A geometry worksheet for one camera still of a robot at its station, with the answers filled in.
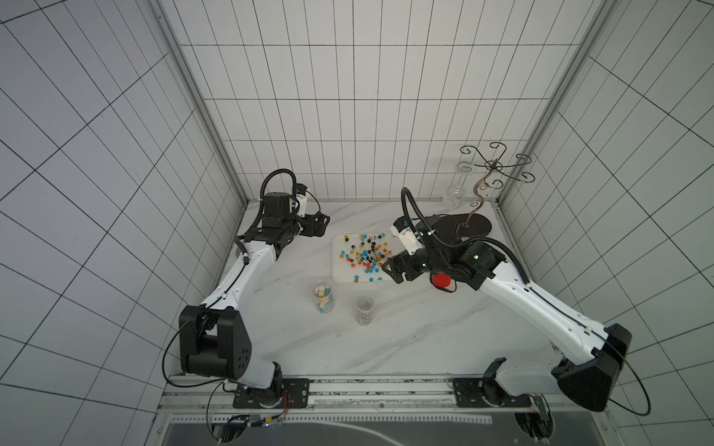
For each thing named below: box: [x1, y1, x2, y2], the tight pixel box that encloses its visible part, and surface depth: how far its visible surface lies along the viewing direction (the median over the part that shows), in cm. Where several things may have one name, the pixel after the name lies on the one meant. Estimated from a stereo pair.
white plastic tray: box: [330, 232, 397, 285], surface depth 102 cm
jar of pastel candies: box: [312, 280, 335, 315], surface depth 85 cm
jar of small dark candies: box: [356, 294, 375, 327], surface depth 83 cm
